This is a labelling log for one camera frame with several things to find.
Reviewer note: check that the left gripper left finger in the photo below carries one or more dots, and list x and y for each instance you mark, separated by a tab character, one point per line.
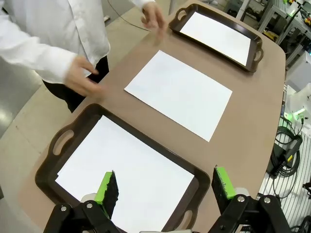
108	191

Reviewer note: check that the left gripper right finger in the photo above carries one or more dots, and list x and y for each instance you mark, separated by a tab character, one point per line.
222	184

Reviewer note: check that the white A4 sheets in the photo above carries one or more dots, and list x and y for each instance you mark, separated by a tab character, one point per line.
133	170
216	36

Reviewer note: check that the white A4 paper stack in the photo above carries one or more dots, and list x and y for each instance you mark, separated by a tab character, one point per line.
179	94

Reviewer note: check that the person's left forearm white sleeve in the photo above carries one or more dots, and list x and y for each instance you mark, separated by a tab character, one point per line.
142	2

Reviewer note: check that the person's right forearm white sleeve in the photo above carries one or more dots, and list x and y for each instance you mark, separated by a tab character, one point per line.
31	53

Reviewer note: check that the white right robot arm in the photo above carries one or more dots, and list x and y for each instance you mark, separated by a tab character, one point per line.
301	99

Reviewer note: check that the person's right hand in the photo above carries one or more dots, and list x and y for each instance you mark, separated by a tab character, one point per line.
80	77

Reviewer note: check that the person's left hand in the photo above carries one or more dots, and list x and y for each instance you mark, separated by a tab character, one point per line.
153	15

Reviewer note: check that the brown plastic tray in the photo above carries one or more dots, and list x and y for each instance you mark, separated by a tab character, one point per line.
46	174
255	65

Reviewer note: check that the black power adapter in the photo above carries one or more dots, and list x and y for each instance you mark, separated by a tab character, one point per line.
290	148

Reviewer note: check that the white equipment box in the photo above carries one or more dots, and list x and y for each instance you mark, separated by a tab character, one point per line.
301	70

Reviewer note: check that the person in white shirt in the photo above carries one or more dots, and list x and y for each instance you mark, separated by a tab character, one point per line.
68	24

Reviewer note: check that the aluminium frame rack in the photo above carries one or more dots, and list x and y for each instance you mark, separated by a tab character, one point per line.
291	24

